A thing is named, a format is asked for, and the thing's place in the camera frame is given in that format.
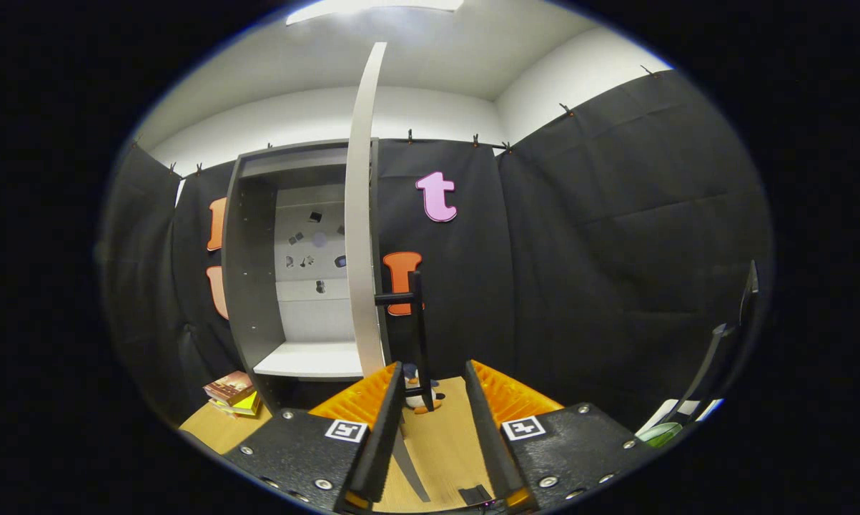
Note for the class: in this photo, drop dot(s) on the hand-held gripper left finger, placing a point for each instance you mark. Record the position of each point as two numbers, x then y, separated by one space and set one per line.
387 443

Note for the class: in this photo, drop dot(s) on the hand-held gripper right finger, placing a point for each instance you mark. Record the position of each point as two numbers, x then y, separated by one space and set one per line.
490 443

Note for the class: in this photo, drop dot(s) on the beige shoe cabinet door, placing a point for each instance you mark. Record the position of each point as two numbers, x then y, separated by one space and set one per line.
358 250

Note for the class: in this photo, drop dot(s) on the dark grey shoe cabinet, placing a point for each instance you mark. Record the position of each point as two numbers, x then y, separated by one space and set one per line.
251 286

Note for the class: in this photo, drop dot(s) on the pale cabinet shelf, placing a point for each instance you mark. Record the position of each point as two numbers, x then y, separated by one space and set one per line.
308 360

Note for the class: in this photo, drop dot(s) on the penguin plush toy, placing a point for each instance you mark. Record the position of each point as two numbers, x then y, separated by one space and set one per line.
417 400

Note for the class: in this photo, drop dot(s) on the small black block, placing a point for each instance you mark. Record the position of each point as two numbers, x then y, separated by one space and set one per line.
475 494

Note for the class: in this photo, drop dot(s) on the yellow book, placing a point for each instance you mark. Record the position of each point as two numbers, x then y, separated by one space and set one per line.
245 405

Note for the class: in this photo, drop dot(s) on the brown book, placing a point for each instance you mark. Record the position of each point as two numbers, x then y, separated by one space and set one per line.
228 388

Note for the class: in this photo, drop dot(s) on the green object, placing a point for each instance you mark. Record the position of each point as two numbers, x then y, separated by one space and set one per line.
662 434

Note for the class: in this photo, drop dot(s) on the black backdrop cloth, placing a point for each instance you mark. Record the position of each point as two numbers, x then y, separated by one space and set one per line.
580 286

